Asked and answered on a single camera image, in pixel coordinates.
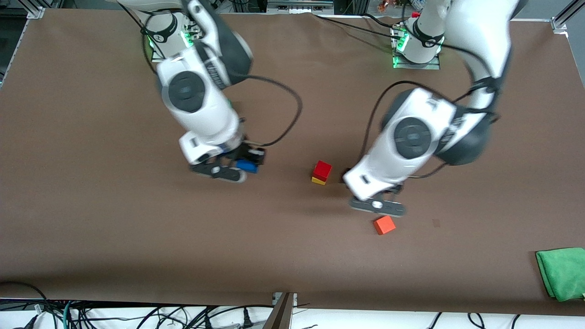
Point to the red cube block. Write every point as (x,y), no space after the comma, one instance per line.
(322,171)

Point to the green folded cloth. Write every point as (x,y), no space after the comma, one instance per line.
(563,274)

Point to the aluminium frame profile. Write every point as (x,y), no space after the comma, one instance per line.
(564,18)
(33,9)

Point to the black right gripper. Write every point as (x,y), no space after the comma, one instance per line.
(250,152)

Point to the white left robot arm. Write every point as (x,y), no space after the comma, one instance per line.
(411,137)

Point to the orange cube block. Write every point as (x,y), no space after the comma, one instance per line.
(385,225)

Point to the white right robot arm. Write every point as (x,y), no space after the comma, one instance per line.
(187,91)

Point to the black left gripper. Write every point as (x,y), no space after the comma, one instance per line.
(346,175)

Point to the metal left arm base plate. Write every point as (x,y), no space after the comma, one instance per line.
(434,65)

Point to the metal rail with sockets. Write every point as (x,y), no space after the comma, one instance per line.
(299,4)

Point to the blue cube block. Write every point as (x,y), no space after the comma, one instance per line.
(247,167)

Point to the yellow cube block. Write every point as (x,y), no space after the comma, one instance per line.
(318,181)

